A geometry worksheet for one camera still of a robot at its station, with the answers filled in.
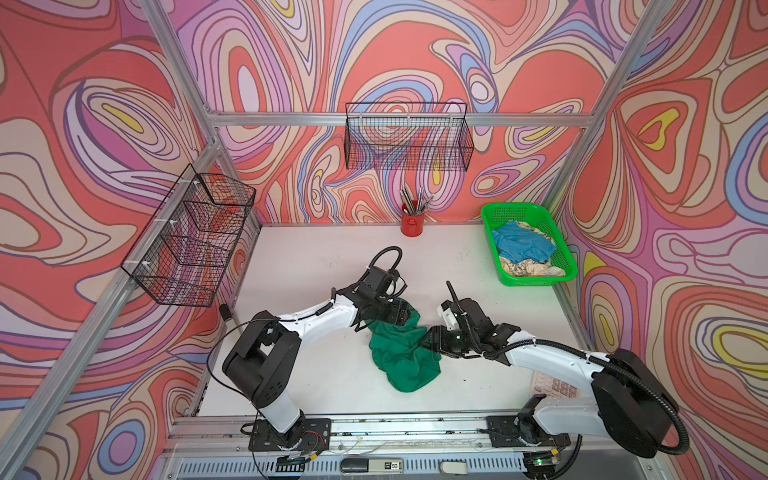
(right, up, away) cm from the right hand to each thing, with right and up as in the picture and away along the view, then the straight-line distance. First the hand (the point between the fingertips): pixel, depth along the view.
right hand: (429, 351), depth 83 cm
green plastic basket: (+46, +43, +32) cm, 70 cm away
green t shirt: (-8, 0, -1) cm, 8 cm away
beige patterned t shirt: (+38, +23, +18) cm, 48 cm away
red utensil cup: (-3, +38, +29) cm, 48 cm away
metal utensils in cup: (-1, +46, +31) cm, 55 cm away
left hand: (-6, +11, +5) cm, 13 cm away
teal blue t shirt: (+35, +31, +25) cm, 53 cm away
